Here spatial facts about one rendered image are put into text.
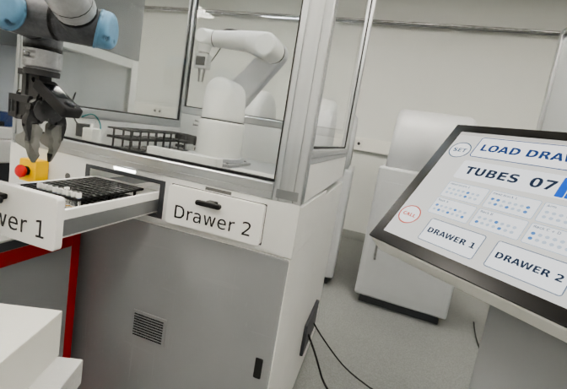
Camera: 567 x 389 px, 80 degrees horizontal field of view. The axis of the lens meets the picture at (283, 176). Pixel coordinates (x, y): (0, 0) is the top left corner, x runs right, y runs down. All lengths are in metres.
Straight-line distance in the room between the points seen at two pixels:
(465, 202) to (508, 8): 3.84
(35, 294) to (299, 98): 0.90
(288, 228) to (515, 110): 3.57
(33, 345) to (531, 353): 0.68
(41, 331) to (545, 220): 0.69
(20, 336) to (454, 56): 4.07
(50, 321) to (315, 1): 0.81
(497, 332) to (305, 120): 0.57
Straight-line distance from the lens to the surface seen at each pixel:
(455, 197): 0.66
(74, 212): 0.86
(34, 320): 0.59
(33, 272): 1.17
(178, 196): 1.00
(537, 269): 0.56
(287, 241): 0.91
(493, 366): 0.71
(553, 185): 0.64
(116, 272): 1.22
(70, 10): 0.76
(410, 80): 4.10
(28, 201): 0.86
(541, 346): 0.66
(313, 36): 0.90
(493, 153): 0.72
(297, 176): 0.87
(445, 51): 4.20
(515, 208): 0.62
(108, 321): 1.31
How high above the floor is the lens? 1.13
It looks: 7 degrees down
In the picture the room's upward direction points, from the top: 9 degrees clockwise
